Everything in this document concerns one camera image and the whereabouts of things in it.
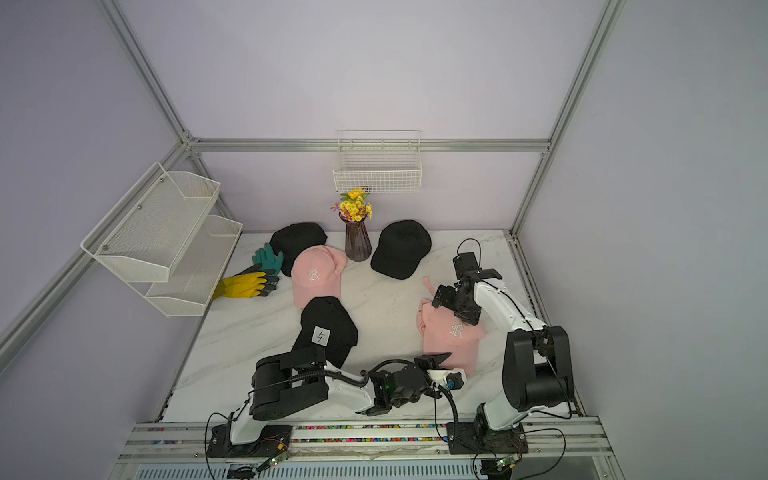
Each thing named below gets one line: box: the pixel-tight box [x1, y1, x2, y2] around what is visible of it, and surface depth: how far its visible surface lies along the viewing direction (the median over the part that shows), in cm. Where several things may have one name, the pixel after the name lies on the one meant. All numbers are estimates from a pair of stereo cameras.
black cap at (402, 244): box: [371, 220, 432, 279], surface depth 113 cm
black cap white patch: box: [292, 296, 358, 369], surface depth 92 cm
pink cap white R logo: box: [291, 245, 348, 310], surface depth 105 cm
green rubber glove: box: [252, 242, 284, 276], surface depth 113 cm
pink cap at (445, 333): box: [417, 277, 484, 374], surface depth 87 cm
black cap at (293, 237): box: [269, 222, 328, 277], surface depth 113 cm
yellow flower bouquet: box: [330, 188, 374, 222], surface depth 97 cm
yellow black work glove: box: [212, 269, 280, 299], surface depth 103 cm
